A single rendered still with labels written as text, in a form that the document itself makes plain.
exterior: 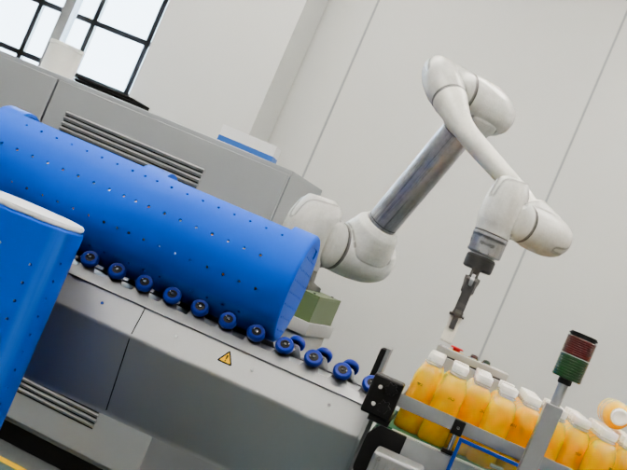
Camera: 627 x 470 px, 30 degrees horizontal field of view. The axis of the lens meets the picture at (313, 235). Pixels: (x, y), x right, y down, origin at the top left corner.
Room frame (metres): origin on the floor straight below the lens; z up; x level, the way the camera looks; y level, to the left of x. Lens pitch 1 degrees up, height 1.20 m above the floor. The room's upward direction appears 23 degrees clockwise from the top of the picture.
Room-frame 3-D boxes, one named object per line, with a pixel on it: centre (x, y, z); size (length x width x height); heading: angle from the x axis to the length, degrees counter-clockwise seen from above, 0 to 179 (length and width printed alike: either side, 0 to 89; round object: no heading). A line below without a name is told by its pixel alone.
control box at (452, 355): (3.11, -0.52, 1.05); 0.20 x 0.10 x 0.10; 82
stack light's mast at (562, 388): (2.44, -0.60, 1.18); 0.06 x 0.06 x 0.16
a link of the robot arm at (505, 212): (2.94, -0.42, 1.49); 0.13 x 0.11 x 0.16; 122
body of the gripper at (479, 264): (2.93, -0.41, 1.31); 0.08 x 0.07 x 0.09; 172
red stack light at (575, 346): (2.44, -0.60, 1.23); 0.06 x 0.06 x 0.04
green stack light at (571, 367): (2.44, -0.60, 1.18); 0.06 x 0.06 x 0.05
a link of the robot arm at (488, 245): (2.93, -0.41, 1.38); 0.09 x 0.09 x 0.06
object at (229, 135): (4.80, 0.39, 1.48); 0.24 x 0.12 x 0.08; 83
